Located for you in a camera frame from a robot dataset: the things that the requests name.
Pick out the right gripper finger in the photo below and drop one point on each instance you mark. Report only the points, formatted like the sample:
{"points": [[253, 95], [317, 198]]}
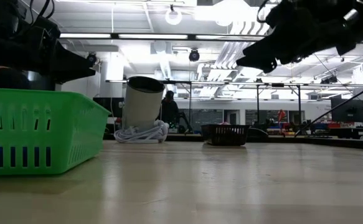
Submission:
{"points": [[268, 53]]}

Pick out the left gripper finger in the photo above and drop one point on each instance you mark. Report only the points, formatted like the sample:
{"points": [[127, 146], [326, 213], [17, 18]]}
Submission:
{"points": [[69, 67]]}

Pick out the black ceiling spotlight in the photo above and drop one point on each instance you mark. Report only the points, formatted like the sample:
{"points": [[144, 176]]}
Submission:
{"points": [[93, 56], [194, 56]]}

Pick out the long ceiling light strip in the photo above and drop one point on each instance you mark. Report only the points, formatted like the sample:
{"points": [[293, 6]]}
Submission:
{"points": [[84, 35]]}

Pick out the dark glass partition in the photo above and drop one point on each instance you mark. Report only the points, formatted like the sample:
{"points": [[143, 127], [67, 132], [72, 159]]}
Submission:
{"points": [[7, 81]]}

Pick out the green plastic basket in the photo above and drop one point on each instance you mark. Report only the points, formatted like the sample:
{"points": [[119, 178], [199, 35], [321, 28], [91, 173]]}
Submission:
{"points": [[13, 98]]}

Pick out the white cylindrical device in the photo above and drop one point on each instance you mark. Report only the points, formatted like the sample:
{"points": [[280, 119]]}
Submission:
{"points": [[140, 105]]}

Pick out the black computer monitor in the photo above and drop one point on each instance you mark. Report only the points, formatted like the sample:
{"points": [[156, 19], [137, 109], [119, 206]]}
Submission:
{"points": [[347, 110]]}

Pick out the black plastic basket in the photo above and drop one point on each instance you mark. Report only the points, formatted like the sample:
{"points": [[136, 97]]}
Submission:
{"points": [[224, 135]]}

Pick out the person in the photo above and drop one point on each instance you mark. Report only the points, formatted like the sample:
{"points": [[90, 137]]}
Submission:
{"points": [[169, 110]]}

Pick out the cluttered background desk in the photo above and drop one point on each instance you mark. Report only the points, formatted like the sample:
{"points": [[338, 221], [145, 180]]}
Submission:
{"points": [[346, 133]]}

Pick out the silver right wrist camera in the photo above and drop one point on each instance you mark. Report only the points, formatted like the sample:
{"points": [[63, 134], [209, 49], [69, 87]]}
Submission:
{"points": [[351, 15]]}

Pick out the silver ventilation duct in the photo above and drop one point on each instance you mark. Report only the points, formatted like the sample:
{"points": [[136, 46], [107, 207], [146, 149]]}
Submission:
{"points": [[224, 56]]}

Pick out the black wall screen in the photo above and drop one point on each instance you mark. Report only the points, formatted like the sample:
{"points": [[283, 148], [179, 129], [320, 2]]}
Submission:
{"points": [[106, 107]]}

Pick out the black background frame rig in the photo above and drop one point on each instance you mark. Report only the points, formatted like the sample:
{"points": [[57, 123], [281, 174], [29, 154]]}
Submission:
{"points": [[257, 109]]}

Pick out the black aluminium table frame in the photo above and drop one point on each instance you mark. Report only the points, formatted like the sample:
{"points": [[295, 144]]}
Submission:
{"points": [[340, 142]]}

